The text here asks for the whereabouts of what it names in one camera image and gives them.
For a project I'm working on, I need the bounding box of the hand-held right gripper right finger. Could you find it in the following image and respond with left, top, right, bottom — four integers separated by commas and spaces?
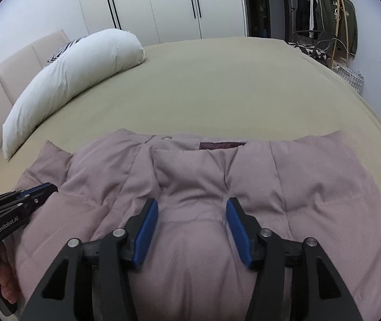
226, 197, 365, 321

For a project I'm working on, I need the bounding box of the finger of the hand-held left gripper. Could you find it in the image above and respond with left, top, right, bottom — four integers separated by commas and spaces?
17, 182, 59, 199
0, 190, 57, 217

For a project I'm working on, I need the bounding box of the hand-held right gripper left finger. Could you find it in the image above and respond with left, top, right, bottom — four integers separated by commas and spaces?
27, 197, 159, 321

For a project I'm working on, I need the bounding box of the pink hooded puffer coat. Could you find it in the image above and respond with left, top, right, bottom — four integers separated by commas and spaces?
8, 129, 381, 321

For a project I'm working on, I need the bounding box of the wooden clothes rack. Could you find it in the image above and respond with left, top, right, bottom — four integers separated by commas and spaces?
314, 0, 349, 69

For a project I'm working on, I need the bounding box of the beige padded headboard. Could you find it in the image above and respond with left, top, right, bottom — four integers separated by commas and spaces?
0, 29, 69, 174

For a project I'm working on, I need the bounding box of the black white striped pillow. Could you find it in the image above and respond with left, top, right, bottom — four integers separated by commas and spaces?
47, 37, 88, 64

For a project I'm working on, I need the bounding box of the bed with olive sheet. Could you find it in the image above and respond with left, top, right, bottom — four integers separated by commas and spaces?
0, 37, 381, 308

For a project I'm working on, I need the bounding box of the white grid laundry basket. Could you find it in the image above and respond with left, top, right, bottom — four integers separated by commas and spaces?
333, 65, 365, 95

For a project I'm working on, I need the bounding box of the chair with floral cushion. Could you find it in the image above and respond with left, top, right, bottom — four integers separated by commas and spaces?
287, 30, 340, 61

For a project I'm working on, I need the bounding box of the white wardrobe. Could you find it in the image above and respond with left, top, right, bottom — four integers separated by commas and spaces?
75, 0, 248, 41

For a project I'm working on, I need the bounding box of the white hanging garment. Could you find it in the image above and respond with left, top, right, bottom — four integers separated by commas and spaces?
309, 0, 320, 31

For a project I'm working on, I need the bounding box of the black hanging jacket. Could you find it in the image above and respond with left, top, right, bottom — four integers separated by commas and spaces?
296, 0, 315, 33

